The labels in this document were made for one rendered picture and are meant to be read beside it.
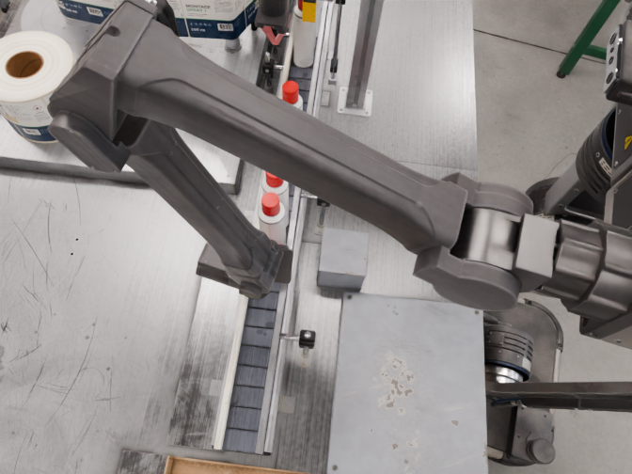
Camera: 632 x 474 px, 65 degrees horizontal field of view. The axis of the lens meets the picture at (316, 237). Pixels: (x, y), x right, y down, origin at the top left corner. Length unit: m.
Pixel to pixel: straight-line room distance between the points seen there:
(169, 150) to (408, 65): 1.03
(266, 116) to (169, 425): 0.76
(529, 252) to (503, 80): 2.30
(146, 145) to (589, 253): 0.41
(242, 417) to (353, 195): 0.64
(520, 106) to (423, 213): 2.24
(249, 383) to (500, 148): 1.79
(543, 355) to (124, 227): 1.35
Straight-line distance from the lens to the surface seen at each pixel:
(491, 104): 2.62
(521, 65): 2.85
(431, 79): 1.46
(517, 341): 1.63
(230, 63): 1.38
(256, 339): 1.01
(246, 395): 0.99
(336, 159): 0.42
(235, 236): 0.65
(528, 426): 1.74
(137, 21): 0.43
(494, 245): 0.47
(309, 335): 0.90
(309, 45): 1.31
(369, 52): 1.21
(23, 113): 1.26
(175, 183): 0.55
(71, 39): 1.51
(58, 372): 1.15
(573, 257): 0.48
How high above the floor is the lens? 1.86
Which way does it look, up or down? 65 degrees down
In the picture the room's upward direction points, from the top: 6 degrees clockwise
